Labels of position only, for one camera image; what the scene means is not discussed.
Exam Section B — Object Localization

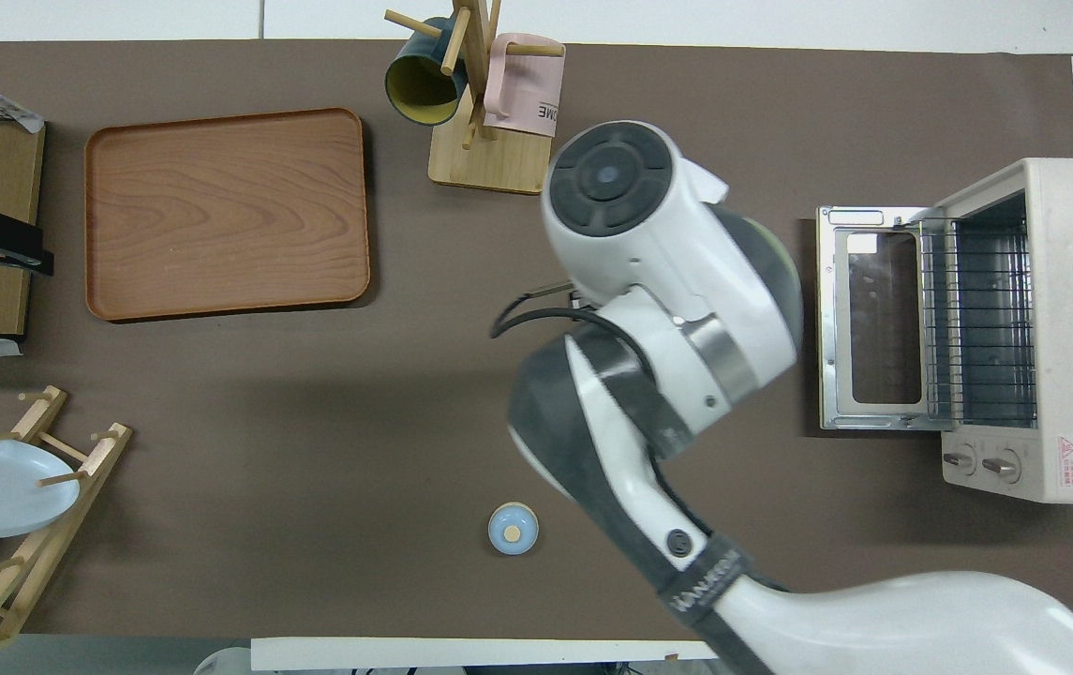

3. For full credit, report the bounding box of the brown table mat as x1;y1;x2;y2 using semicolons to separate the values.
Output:
0;39;1073;648

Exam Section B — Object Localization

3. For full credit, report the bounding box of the wooden serving tray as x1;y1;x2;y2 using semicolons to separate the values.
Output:
84;107;372;323

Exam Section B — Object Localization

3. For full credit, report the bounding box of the glass oven door with handle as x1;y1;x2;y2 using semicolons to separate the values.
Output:
816;205;951;433

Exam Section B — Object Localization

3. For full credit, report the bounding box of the pink mug with print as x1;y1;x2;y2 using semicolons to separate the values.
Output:
483;33;567;140

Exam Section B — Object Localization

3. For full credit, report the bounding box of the metal oven wire rack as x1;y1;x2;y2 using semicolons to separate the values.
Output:
918;216;1039;428

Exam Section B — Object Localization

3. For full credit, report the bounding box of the wooden dish rack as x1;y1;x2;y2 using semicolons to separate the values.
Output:
0;385;134;672

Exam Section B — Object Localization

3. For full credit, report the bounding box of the small blue lidded jar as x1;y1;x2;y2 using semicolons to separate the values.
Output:
487;502;540;556

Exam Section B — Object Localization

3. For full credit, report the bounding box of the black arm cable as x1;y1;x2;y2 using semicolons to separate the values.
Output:
490;289;635;344

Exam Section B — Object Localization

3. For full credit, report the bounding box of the white round object under table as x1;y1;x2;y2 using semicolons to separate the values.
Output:
193;646;253;675

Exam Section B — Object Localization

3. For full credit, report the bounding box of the wooden mug tree stand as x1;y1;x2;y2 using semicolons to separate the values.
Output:
383;0;567;196

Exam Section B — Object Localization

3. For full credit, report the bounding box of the grey-green round plate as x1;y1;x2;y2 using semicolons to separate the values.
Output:
722;208;805;374

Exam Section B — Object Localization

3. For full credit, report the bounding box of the dark green mug yellow inside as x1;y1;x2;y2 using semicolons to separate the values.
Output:
384;16;468;127

